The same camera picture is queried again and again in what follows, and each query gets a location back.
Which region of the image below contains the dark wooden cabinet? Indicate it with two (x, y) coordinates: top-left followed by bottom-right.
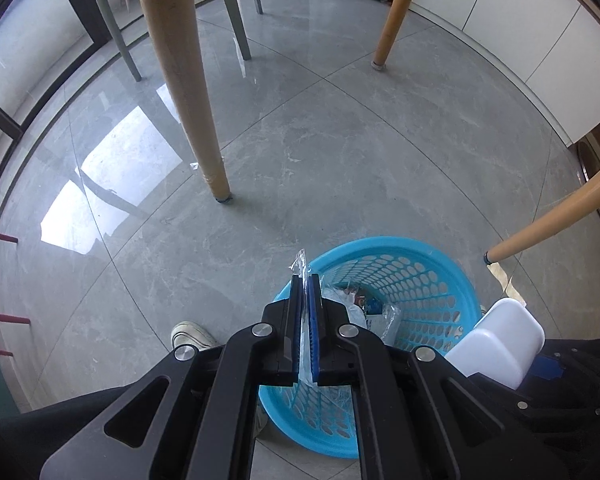
(575, 105), (600, 222)

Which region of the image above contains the person's left leg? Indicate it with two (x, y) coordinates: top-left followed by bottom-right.
(0, 385), (148, 480)

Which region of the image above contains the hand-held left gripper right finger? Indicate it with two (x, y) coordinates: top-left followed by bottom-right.
(307, 274), (556, 480)

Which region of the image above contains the clear plastic wrapper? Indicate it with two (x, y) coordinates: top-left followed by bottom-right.
(289, 249), (353, 413)

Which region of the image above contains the white plastic container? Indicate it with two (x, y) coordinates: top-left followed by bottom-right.
(445, 298), (546, 391)

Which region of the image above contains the white shoe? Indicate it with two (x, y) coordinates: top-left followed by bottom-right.
(171, 321), (221, 361)

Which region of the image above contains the black window frame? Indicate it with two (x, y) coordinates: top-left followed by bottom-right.
(0, 0), (117, 142)

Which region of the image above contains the blue plastic basket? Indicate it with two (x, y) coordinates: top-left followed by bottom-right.
(257, 236), (481, 460)

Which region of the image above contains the green chair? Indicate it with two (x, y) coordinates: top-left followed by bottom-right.
(95, 0), (264, 83)

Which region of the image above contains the white cabinet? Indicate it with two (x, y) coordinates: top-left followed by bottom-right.
(410, 0), (600, 147)

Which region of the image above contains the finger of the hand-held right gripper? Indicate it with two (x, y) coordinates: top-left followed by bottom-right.
(530, 327), (600, 386)
(472, 371), (600, 428)

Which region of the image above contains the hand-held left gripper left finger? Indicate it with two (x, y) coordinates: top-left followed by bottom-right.
(40, 274), (308, 480)

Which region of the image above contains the red chair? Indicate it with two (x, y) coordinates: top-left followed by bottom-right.
(0, 227), (32, 359)

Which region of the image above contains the clear plastic bag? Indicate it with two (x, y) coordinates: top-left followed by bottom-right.
(322, 285), (368, 333)

